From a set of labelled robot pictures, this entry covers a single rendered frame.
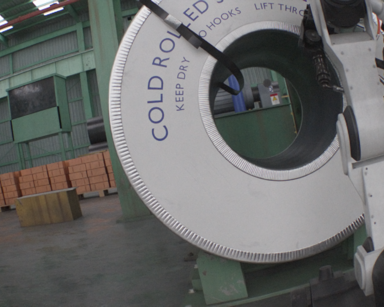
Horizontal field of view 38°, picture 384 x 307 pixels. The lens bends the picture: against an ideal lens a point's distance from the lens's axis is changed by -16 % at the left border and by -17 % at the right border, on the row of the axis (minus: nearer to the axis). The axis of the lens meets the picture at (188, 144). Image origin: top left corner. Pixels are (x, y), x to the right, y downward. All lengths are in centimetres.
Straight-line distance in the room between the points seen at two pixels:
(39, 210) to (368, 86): 702
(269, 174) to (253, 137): 250
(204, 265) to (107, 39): 484
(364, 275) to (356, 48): 58
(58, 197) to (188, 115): 600
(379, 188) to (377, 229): 11
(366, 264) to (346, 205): 91
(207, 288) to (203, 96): 76
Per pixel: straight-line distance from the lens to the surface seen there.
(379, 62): 208
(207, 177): 216
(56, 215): 811
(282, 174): 217
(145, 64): 219
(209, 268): 240
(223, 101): 487
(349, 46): 148
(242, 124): 465
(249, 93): 487
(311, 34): 206
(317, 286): 167
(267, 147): 466
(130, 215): 687
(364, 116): 146
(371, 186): 148
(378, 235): 144
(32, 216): 823
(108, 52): 693
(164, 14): 216
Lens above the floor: 68
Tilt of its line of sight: level
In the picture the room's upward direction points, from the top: 11 degrees counter-clockwise
